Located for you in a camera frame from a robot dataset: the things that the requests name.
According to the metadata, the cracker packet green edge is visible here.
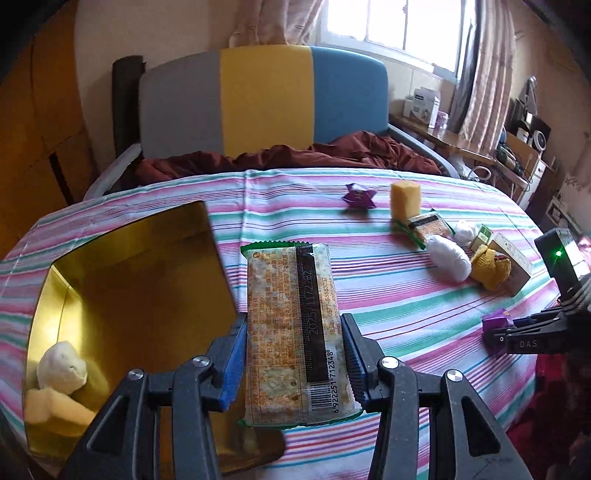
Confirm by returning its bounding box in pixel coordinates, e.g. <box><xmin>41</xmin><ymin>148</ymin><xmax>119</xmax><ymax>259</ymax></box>
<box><xmin>242</xmin><ymin>241</ymin><xmax>361</xmax><ymax>429</ymax></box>

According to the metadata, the purple snack packet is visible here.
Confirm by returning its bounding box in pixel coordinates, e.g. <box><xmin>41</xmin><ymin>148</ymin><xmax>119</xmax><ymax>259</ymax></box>
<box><xmin>342</xmin><ymin>183</ymin><xmax>377</xmax><ymax>211</ymax></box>
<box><xmin>481</xmin><ymin>308</ymin><xmax>514</xmax><ymax>356</ymax></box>

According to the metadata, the white cotton ball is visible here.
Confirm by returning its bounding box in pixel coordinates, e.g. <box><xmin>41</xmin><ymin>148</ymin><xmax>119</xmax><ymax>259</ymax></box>
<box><xmin>453</xmin><ymin>221</ymin><xmax>480</xmax><ymax>247</ymax></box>

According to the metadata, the beige tea box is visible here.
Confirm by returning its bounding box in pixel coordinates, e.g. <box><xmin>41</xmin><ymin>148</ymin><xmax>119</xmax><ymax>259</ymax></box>
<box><xmin>488</xmin><ymin>233</ymin><xmax>533</xmax><ymax>296</ymax></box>

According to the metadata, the yellow knitted sock bundle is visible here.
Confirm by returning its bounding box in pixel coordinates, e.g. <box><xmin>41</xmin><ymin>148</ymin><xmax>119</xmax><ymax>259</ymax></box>
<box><xmin>470</xmin><ymin>245</ymin><xmax>512</xmax><ymax>291</ymax></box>

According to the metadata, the yellow sponge block in box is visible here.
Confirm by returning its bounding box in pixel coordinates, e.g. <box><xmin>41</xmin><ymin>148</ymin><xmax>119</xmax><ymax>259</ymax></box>
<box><xmin>24</xmin><ymin>388</ymin><xmax>95</xmax><ymax>426</ymax></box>

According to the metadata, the white plush ball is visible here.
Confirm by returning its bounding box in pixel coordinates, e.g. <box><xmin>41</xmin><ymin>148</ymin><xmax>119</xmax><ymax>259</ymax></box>
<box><xmin>36</xmin><ymin>341</ymin><xmax>88</xmax><ymax>395</ymax></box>

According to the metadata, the green white small box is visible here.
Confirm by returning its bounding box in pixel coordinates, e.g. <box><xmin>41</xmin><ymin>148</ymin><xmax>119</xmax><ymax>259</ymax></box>
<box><xmin>470</xmin><ymin>224</ymin><xmax>494</xmax><ymax>252</ymax></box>

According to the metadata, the striped bed sheet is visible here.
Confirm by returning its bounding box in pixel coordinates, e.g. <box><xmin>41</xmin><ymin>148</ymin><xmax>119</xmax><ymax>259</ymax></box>
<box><xmin>0</xmin><ymin>166</ymin><xmax>562</xmax><ymax>480</ymax></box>

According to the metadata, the gold storage box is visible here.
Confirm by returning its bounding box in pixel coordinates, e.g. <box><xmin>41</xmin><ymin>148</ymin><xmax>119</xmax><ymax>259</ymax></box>
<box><xmin>23</xmin><ymin>201</ymin><xmax>286</xmax><ymax>479</ymax></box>

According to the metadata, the wooden side desk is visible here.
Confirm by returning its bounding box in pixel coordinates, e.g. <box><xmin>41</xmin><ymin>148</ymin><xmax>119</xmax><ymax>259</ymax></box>
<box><xmin>390</xmin><ymin>115</ymin><xmax>528</xmax><ymax>190</ymax></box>

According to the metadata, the dark red blanket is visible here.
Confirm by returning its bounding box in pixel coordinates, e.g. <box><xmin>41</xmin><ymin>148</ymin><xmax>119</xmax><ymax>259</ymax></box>
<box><xmin>133</xmin><ymin>131</ymin><xmax>444</xmax><ymax>185</ymax></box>

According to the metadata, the white carton on desk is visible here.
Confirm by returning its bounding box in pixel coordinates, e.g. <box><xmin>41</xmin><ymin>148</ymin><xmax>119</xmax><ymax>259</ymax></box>
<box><xmin>403</xmin><ymin>87</ymin><xmax>440</xmax><ymax>128</ymax></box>

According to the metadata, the pink floral curtain right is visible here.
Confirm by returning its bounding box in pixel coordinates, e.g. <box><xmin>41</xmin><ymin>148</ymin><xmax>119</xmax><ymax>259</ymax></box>
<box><xmin>449</xmin><ymin>1</ymin><xmax>516</xmax><ymax>154</ymax></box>

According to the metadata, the pink floral curtain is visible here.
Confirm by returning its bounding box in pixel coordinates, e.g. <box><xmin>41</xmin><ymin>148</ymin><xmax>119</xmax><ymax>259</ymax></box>
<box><xmin>449</xmin><ymin>1</ymin><xmax>516</xmax><ymax>154</ymax></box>
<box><xmin>228</xmin><ymin>0</ymin><xmax>325</xmax><ymax>48</ymax></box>

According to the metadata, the window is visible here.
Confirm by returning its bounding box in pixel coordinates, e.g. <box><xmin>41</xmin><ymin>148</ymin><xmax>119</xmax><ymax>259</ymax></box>
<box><xmin>318</xmin><ymin>0</ymin><xmax>476</xmax><ymax>82</ymax></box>

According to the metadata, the pink floral curtain left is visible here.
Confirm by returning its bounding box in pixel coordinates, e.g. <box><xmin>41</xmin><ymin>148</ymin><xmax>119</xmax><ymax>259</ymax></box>
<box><xmin>228</xmin><ymin>0</ymin><xmax>325</xmax><ymax>48</ymax></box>

